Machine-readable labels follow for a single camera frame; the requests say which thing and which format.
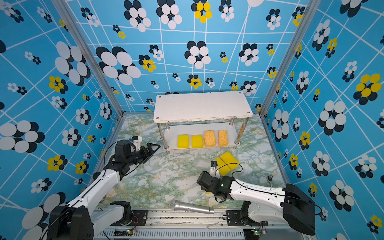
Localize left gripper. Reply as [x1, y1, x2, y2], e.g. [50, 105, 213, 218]
[126, 143, 160, 167]

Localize yellow sponge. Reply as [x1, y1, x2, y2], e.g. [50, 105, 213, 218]
[192, 135, 204, 149]
[178, 135, 190, 149]

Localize yellow sponge diagonal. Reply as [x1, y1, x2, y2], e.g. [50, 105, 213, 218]
[220, 152, 240, 170]
[215, 157, 231, 177]

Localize orange sponge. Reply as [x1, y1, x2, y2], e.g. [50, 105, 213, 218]
[204, 131, 216, 148]
[218, 130, 229, 147]

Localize yellow sponge front diagonal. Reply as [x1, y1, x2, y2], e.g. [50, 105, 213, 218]
[215, 157, 231, 177]

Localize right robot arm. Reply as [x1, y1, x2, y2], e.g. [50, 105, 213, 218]
[197, 171, 317, 236]

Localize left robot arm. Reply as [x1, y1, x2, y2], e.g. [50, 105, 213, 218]
[41, 137, 161, 240]

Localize white two-tier shelf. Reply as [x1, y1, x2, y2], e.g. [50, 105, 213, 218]
[154, 91, 253, 151]

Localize silver microphone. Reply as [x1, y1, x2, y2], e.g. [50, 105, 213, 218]
[169, 200, 215, 215]

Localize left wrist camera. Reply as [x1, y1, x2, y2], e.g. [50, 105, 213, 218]
[130, 136, 142, 151]

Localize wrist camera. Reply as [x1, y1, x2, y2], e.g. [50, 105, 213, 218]
[130, 136, 142, 151]
[210, 161, 220, 178]

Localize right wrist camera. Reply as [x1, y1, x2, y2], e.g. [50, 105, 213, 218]
[210, 161, 220, 178]

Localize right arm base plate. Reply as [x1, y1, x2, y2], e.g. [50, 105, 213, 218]
[222, 210, 269, 228]

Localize red handled ratchet tool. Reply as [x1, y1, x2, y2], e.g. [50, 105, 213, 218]
[267, 175, 273, 188]

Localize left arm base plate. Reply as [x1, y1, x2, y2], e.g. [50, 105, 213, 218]
[118, 210, 149, 227]

